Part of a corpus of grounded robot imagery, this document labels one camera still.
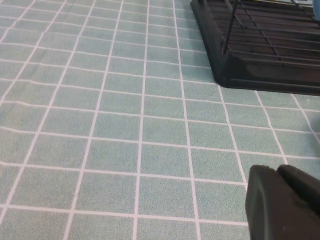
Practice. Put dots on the black plastic drip tray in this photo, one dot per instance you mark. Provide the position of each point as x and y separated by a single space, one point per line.
250 75

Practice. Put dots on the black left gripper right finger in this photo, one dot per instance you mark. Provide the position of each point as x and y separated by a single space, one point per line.
302 185

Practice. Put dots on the green checked tablecloth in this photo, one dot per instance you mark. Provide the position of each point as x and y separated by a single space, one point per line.
125 130

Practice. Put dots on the light blue plate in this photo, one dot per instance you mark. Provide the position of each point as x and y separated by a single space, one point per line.
316 6

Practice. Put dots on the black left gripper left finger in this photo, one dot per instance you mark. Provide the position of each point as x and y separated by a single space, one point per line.
270 212

